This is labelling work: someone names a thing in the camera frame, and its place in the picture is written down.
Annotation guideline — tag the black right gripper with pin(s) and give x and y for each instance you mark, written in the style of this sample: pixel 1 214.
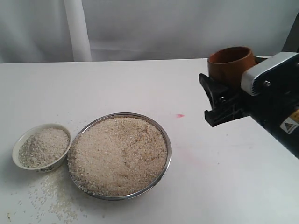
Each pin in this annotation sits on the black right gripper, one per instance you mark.
pixel 277 111

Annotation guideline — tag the brown wooden cup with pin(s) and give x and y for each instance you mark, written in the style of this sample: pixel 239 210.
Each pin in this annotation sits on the brown wooden cup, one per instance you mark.
pixel 228 65

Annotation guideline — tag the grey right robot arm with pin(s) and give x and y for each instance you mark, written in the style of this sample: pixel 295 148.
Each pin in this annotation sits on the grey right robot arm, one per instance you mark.
pixel 269 94

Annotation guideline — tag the steel tray of rice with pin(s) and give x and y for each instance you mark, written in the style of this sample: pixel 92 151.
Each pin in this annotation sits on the steel tray of rice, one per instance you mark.
pixel 119 156

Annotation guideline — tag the small cream ceramic bowl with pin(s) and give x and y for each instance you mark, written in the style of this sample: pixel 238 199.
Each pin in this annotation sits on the small cream ceramic bowl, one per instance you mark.
pixel 42 148

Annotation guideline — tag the spilled rice grains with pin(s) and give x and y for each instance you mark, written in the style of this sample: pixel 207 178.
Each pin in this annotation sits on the spilled rice grains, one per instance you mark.
pixel 49 201

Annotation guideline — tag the white backdrop curtain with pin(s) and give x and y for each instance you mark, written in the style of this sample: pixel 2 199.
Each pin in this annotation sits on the white backdrop curtain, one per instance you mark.
pixel 37 31

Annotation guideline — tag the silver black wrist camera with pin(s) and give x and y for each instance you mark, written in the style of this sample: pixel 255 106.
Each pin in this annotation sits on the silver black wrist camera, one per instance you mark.
pixel 274 72

